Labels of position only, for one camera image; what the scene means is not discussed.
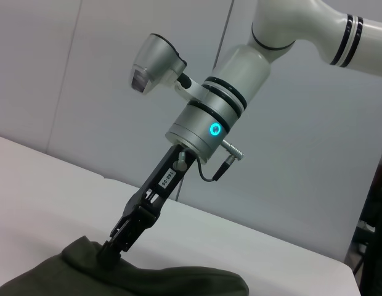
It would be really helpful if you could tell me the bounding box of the dark equipment frame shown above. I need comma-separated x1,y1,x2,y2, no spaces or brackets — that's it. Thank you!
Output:
352,147,382,296

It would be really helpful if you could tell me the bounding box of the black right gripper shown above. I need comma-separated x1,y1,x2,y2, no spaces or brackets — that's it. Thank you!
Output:
100,144,195,263

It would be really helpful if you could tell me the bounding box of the dark green t-shirt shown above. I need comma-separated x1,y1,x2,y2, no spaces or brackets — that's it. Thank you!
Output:
0,236,250,296

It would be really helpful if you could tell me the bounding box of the right gripper cable with plug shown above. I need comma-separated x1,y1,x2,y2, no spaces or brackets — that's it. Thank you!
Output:
197,138,246,183

